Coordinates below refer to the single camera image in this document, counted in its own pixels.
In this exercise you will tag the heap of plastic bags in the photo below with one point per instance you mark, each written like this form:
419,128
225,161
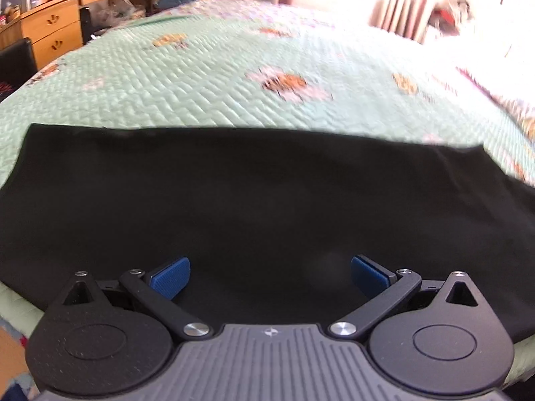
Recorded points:
138,4

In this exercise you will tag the corner heap with red item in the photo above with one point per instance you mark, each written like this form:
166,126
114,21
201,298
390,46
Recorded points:
453,14

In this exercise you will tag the green quilted bee bedspread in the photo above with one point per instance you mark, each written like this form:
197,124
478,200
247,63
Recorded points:
167,92

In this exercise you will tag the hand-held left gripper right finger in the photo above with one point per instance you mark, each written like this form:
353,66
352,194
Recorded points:
368,273

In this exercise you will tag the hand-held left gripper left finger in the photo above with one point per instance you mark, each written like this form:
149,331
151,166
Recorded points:
171,275

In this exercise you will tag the black upright case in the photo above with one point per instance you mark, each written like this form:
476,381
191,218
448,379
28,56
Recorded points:
85,25

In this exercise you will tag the dark cluttered clothes heap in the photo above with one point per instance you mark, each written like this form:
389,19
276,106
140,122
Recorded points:
16,64

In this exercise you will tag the black shirt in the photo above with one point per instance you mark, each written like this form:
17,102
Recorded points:
250,196

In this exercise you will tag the wooden desk with drawers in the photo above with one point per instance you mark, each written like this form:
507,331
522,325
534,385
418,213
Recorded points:
50,29

